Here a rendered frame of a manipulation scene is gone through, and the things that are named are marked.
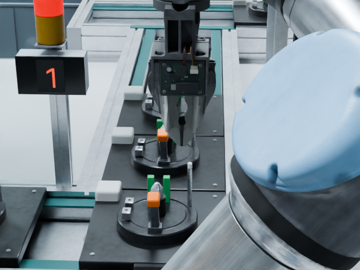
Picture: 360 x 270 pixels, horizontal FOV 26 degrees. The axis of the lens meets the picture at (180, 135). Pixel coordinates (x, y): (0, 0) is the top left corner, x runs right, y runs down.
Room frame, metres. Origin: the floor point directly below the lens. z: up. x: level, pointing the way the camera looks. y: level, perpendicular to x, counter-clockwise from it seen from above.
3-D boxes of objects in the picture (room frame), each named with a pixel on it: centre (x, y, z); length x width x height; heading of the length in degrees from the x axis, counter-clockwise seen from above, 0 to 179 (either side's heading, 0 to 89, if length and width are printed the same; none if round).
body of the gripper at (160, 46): (0.94, 0.00, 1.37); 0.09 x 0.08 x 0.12; 178
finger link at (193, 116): (0.95, -0.02, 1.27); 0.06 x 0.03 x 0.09; 178
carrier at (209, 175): (1.41, 0.03, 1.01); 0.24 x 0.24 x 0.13; 88
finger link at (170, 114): (0.95, 0.01, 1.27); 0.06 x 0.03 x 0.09; 178
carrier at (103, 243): (1.17, 0.04, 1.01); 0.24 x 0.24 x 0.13; 88
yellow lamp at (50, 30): (1.30, 0.22, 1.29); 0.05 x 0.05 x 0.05
